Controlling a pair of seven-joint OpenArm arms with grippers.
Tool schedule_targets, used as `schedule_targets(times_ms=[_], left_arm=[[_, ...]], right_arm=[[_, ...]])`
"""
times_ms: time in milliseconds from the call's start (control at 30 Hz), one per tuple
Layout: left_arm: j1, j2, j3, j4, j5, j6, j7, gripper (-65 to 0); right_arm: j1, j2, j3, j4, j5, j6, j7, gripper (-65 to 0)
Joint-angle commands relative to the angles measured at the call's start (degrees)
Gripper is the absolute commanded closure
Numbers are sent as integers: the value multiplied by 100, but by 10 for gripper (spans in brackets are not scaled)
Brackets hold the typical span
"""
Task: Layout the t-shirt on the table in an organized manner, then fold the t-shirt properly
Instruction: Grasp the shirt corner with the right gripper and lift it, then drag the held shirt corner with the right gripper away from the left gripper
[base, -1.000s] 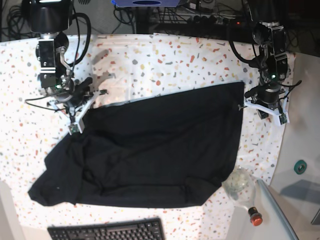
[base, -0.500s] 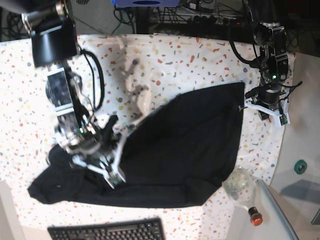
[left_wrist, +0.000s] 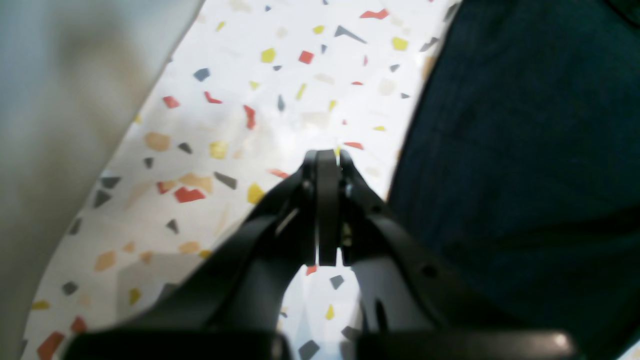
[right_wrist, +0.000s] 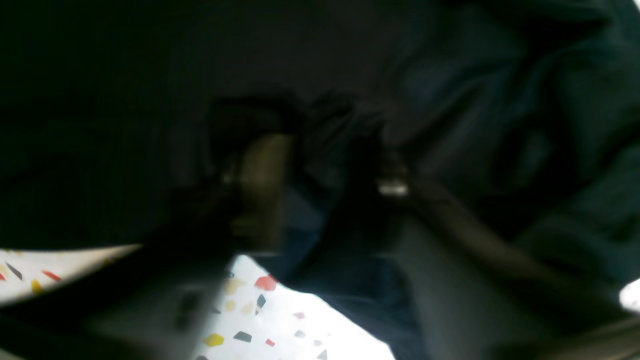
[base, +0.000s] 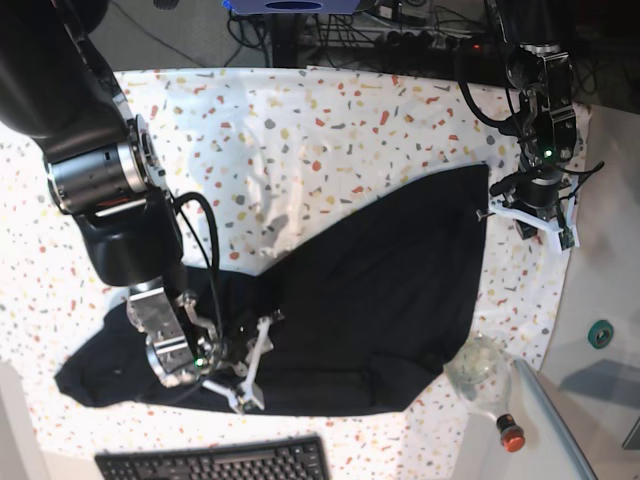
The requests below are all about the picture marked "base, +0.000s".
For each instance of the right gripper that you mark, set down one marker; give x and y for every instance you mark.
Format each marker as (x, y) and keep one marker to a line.
(234, 377)

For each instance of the black keyboard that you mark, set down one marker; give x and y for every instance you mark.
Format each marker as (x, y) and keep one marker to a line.
(297, 458)

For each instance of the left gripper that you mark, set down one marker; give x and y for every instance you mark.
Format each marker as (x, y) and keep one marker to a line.
(537, 204)

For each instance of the grey metal rod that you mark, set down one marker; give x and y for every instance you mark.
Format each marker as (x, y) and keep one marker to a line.
(551, 451)

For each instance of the black power strip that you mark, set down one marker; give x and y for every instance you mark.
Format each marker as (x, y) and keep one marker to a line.
(417, 40)

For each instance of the terrazzo pattern tablecloth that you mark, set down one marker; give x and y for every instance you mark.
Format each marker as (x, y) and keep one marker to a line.
(281, 155)

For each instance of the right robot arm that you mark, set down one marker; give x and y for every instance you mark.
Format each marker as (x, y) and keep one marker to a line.
(103, 171)

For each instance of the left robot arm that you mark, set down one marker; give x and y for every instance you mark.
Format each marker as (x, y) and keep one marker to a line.
(530, 40)

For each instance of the clear glass bottle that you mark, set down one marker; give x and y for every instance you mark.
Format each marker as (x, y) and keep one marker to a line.
(480, 374)

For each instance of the green tape roll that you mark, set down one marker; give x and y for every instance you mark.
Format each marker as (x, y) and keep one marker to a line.
(600, 334)

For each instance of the blue box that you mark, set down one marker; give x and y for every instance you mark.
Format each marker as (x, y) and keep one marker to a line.
(250, 7)

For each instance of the black t-shirt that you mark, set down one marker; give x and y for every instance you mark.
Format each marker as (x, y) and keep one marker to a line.
(374, 306)

